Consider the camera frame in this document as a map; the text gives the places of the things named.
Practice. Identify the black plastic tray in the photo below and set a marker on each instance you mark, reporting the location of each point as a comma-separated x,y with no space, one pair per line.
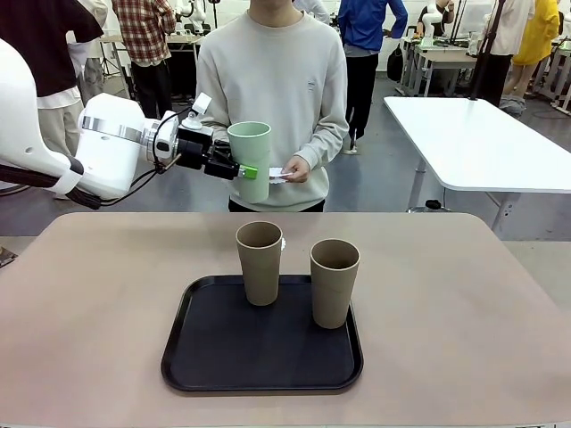
267,352

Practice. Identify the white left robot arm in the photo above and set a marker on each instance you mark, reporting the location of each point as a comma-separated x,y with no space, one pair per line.
107,147

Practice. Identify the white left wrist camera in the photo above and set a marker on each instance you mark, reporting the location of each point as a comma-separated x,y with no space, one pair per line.
201,107

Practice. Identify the black tripod stand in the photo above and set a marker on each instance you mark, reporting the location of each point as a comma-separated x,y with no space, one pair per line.
484,53

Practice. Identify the small black knob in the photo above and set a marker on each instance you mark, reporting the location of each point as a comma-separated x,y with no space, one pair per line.
432,204

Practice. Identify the black bag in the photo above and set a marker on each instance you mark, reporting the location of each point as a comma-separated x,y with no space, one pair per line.
394,64

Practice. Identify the person's left forearm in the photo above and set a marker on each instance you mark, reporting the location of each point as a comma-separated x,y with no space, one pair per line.
325,142

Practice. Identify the person in plaid shirt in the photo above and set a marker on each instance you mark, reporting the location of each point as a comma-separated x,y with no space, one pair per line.
147,35

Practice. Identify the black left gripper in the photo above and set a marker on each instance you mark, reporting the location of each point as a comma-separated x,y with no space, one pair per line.
196,153

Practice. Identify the person in blue shirt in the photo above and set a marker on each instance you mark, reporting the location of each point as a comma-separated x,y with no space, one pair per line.
361,27

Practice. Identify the person in cream top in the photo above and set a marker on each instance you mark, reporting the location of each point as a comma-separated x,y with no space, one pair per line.
508,31

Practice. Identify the white paper slip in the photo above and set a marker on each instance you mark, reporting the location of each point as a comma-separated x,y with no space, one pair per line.
278,171

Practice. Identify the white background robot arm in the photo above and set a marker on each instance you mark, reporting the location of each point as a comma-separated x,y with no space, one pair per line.
194,13
429,22

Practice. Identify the person's right forearm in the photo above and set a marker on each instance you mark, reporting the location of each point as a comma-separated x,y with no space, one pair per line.
218,129

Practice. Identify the white table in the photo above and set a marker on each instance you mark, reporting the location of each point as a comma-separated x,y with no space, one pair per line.
468,142

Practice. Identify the brown cup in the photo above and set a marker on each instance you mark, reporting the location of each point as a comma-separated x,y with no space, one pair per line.
332,298
261,276

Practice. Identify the person's left hand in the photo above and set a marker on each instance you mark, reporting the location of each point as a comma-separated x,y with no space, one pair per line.
300,169

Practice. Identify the person in beige sweatshirt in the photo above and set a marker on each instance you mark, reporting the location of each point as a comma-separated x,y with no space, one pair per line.
276,80

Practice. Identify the person in patterned skirt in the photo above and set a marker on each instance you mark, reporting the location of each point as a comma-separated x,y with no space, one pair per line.
93,71

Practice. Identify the grey metal desk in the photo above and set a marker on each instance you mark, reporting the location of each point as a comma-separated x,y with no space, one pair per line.
441,60

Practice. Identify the light green cup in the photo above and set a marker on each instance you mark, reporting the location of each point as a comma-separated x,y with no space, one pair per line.
254,151

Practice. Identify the person in yellow coat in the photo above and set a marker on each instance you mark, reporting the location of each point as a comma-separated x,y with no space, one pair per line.
537,40

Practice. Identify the person in black shirt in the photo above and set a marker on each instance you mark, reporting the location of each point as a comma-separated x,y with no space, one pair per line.
49,53

